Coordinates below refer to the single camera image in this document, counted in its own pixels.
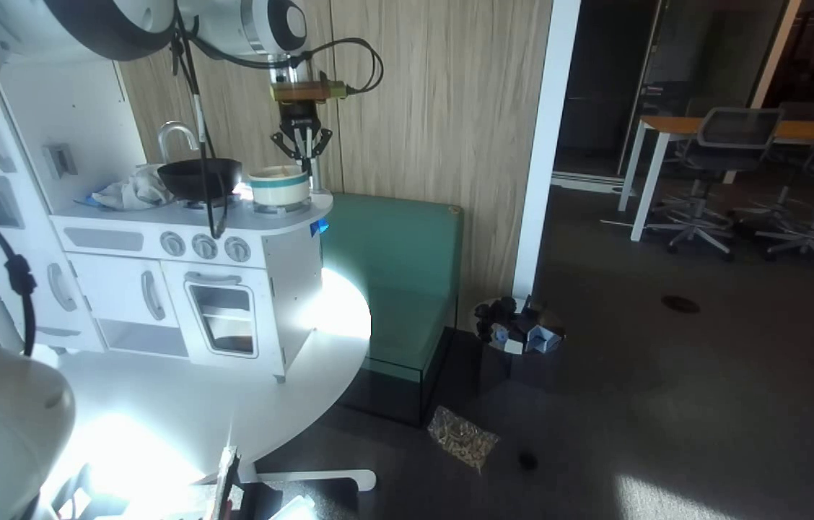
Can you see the white bowl with teal stripe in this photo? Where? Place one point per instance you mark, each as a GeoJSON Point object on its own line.
{"type": "Point", "coordinates": [278, 192]}

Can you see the orange top table white legs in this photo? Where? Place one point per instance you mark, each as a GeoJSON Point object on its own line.
{"type": "Point", "coordinates": [672, 124]}

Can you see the small black floor object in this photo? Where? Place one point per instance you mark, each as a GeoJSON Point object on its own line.
{"type": "Point", "coordinates": [525, 459]}

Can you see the white toy kitchen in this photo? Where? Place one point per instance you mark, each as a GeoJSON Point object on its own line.
{"type": "Point", "coordinates": [127, 290]}

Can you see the wooden wrist mount plate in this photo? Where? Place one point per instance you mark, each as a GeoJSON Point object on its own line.
{"type": "Point", "coordinates": [309, 93]}

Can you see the speckled floor mat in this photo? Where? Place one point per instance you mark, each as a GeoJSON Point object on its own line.
{"type": "Point", "coordinates": [462, 436]}

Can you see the thin white pole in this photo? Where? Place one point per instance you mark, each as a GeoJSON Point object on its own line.
{"type": "Point", "coordinates": [309, 177]}

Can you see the round white kitchen knob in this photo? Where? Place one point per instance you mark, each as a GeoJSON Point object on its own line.
{"type": "Point", "coordinates": [206, 247]}
{"type": "Point", "coordinates": [173, 244]}
{"type": "Point", "coordinates": [236, 248]}

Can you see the white table base foot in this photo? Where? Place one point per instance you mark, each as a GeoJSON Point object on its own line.
{"type": "Point", "coordinates": [316, 478]}

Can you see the white pillar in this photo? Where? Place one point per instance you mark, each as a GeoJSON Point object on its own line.
{"type": "Point", "coordinates": [547, 144]}

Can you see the silver toy kitchen faucet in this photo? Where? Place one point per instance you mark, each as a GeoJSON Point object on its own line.
{"type": "Point", "coordinates": [177, 124]}

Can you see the silver toy sink basin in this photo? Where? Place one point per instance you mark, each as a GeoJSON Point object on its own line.
{"type": "Point", "coordinates": [122, 193]}

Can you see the black bowl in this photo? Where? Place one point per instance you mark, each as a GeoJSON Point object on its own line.
{"type": "Point", "coordinates": [199, 177]}

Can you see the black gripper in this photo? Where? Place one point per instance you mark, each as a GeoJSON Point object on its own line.
{"type": "Point", "coordinates": [300, 117]}

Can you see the blue clip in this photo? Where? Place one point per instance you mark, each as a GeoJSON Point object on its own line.
{"type": "Point", "coordinates": [320, 229]}

